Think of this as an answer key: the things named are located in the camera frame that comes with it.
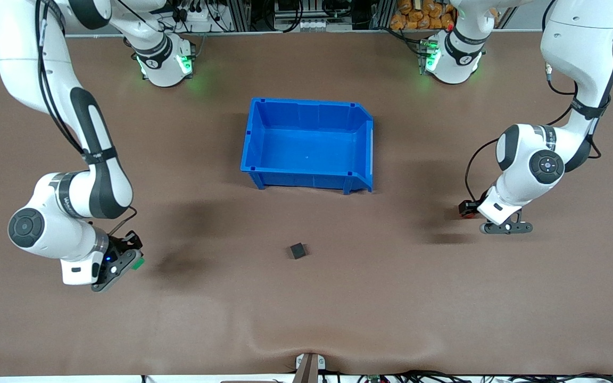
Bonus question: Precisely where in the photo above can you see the brown table mat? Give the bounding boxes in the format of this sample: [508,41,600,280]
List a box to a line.
[0,29,613,377]

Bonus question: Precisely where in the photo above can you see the blue plastic storage bin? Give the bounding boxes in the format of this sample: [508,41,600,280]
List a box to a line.
[240,97,375,195]

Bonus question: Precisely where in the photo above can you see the orange netted bundle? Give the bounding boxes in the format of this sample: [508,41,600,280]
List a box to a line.
[390,0,455,31]

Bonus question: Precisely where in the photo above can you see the white connector block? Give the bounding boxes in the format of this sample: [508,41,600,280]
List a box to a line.
[301,19,351,30]

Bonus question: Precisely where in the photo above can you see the white power strip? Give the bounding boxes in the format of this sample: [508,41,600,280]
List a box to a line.
[176,4,218,24]

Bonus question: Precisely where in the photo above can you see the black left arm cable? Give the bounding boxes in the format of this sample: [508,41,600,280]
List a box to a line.
[465,61,603,204]

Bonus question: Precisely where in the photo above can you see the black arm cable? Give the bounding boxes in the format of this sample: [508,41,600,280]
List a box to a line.
[34,0,138,236]
[465,61,603,204]

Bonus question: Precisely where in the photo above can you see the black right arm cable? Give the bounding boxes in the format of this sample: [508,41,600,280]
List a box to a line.
[34,0,138,236]

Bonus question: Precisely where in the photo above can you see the aluminium camera mount post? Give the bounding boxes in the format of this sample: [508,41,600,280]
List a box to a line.
[293,352,326,383]

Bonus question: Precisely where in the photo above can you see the aluminium table edge rail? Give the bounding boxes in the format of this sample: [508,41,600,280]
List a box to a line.
[64,29,546,39]

